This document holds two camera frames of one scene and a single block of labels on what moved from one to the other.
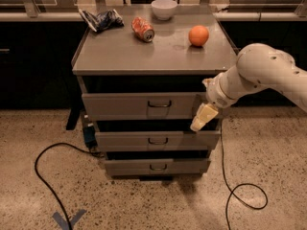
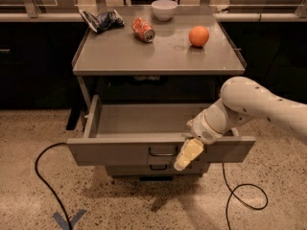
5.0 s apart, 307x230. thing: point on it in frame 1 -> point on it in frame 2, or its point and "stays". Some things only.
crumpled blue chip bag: x=104 y=20 stays
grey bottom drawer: x=157 y=167 stays
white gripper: x=215 y=94 -> x=201 y=130
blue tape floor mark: x=63 y=221 stays
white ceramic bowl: x=164 y=8 stays
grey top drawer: x=143 y=105 -> x=148 y=134
